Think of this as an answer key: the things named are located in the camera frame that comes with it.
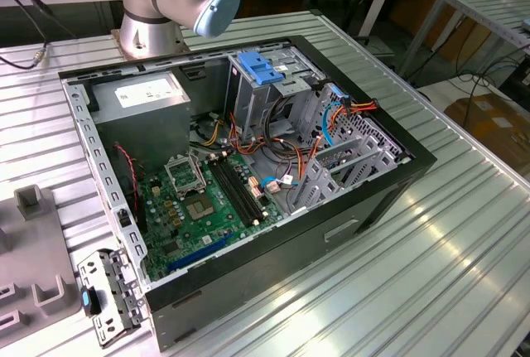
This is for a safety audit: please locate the orange red power wire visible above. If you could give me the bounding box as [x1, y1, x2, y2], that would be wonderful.
[306, 98, 380, 159]

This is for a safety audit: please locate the grey disk bay cage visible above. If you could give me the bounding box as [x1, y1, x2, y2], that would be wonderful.
[287, 82, 409, 215]

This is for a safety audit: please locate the black RAM slot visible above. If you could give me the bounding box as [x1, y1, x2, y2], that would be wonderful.
[213, 157, 254, 226]
[208, 157, 249, 228]
[223, 152, 266, 222]
[218, 155, 261, 224]

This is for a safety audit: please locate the grey optical drive cage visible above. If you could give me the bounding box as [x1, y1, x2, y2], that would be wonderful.
[226, 49, 328, 139]

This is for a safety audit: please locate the green motherboard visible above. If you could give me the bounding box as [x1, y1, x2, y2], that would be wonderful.
[138, 150, 287, 283]

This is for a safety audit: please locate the CPU socket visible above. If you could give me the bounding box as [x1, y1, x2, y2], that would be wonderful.
[183, 194, 217, 222]

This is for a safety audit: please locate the blue drive cage latch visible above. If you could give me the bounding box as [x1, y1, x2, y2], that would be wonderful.
[238, 52, 286, 87]

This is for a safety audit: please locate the metal socket cover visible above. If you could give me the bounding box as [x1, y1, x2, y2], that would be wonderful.
[164, 152, 207, 200]

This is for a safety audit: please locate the black PC case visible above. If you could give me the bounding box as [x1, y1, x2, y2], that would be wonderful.
[57, 34, 439, 353]

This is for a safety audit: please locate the blue expansion slot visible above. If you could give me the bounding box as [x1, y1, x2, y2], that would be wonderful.
[167, 232, 233, 273]

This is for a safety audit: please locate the grey power supply unit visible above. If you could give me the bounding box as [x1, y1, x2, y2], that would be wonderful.
[89, 71, 192, 167]

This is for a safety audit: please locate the black case fan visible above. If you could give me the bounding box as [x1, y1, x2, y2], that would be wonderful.
[111, 141, 148, 234]

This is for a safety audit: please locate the cardboard box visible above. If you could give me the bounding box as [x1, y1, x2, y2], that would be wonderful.
[445, 92, 530, 176]

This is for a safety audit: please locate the grey parts rack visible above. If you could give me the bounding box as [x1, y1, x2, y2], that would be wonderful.
[0, 185, 82, 333]

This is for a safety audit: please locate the metal slat side table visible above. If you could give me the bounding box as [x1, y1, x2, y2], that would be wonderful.
[399, 0, 530, 80]

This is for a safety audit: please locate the red orange wire bundle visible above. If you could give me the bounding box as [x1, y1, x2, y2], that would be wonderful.
[227, 114, 310, 180]

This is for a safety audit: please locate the blue data wire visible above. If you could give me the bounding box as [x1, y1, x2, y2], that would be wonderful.
[262, 175, 300, 187]
[321, 86, 347, 147]

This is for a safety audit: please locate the black sleeved cable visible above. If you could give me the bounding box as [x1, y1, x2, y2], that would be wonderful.
[264, 95, 299, 149]

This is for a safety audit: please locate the yellow black power wire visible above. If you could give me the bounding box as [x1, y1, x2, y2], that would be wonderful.
[194, 110, 227, 147]

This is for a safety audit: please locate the red black twisted wire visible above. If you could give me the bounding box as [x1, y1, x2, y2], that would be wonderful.
[113, 144, 141, 214]

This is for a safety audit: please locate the grey expansion card bracket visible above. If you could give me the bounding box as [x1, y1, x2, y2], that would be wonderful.
[77, 248, 147, 349]

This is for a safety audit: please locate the black cable with metal plug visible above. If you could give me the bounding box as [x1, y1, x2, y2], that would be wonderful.
[0, 0, 57, 71]

